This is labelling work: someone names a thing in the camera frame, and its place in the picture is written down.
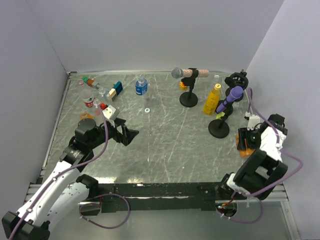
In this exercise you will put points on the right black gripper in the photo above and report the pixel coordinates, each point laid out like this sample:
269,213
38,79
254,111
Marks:
243,133

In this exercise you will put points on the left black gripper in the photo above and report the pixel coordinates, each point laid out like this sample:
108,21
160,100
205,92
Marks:
128,134

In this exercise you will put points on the small orange juice bottle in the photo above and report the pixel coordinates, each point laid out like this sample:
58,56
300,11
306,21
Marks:
245,150

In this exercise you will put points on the blue label water bottle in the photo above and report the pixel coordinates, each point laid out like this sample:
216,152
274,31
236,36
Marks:
141,86

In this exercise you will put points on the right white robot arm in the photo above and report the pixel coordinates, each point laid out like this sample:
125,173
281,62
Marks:
264,165

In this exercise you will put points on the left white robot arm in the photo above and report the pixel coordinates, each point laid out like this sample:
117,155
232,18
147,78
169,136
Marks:
66,186

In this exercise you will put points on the open orange juice bottle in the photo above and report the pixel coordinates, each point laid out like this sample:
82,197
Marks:
85,115

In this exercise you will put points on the tall yellow juice bottle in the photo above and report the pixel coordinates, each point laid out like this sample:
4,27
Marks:
212,100

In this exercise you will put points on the red label clear bottle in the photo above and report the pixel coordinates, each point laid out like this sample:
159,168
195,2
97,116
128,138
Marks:
87,97

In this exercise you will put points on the clear bottle at back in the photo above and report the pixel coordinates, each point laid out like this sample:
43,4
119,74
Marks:
217,79

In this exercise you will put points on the clear small cup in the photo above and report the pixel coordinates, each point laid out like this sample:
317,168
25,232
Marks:
96,103
102,91

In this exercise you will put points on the purple microphone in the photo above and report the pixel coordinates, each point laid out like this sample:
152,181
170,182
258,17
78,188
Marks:
230,98

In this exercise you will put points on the blue and wood block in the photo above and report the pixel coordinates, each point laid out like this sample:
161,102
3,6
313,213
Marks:
115,91

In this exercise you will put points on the black round holder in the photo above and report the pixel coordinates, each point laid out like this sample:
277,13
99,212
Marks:
237,79

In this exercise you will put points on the colourful block stack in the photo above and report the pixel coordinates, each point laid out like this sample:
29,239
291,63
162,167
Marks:
91,83

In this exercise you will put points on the yellow toy brick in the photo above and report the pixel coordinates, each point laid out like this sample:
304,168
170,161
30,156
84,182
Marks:
183,86

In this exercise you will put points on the pink glitter microphone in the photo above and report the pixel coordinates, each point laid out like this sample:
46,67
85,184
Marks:
189,73

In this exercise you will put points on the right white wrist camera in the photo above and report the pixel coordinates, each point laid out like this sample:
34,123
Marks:
253,120

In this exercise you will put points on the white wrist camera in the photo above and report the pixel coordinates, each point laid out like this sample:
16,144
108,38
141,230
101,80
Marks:
253,120
110,112

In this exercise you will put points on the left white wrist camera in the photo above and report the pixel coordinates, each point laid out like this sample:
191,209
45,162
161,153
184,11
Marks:
110,112

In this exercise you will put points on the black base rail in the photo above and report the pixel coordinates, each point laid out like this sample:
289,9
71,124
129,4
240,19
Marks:
161,196

